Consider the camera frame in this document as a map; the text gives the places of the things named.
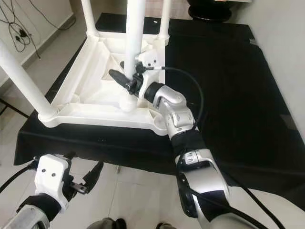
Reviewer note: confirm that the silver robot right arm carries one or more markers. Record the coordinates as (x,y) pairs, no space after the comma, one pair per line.
(176,114)

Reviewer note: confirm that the grey robot leg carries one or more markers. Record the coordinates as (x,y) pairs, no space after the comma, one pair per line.
(109,223)
(166,225)

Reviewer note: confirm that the white plastic table top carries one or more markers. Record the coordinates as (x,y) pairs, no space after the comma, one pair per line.
(95,90)

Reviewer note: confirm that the grey robot left leg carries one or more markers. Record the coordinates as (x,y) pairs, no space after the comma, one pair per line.
(109,223)

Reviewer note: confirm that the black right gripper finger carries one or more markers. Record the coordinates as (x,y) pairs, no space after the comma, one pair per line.
(121,79)
(123,65)

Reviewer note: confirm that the black tablecloth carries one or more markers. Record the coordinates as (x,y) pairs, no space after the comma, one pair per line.
(233,95)

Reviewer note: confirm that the grey robot right leg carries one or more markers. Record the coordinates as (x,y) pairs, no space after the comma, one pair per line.
(166,225)

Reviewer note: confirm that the clear tape patch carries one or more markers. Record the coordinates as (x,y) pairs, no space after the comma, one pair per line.
(290,121)
(254,40)

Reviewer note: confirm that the black wok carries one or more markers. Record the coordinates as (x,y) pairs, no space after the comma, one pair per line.
(209,12)

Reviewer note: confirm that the metal folding table frame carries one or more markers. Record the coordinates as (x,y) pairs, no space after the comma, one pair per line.
(116,168)

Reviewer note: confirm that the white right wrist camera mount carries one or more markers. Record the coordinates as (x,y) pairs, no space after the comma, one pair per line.
(151,59)

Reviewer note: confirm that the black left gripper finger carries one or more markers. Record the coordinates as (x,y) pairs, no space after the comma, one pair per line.
(71,156)
(94,174)

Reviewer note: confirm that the white plastic table leg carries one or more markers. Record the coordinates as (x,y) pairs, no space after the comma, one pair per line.
(28,86)
(88,16)
(164,19)
(133,33)

